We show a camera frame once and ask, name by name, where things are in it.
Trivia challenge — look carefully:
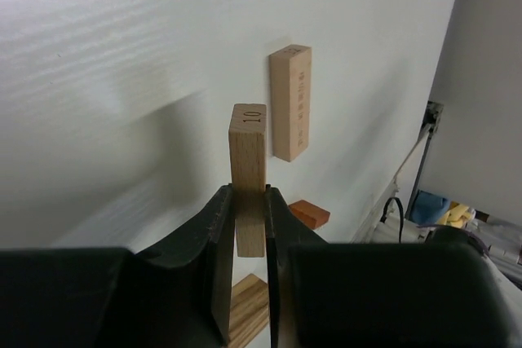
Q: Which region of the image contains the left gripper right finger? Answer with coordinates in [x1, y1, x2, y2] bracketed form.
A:
[264, 187, 521, 347]

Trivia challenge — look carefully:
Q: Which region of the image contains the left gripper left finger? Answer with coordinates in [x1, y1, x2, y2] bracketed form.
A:
[1, 186, 234, 347]

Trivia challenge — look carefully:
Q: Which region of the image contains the long light wood plank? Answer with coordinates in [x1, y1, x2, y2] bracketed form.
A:
[268, 44, 312, 162]

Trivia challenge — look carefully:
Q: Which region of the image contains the striped wood block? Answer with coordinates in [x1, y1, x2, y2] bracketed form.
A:
[228, 274, 269, 348]

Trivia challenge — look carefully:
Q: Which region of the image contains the red-brown wedge block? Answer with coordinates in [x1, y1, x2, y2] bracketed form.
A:
[289, 200, 330, 230]

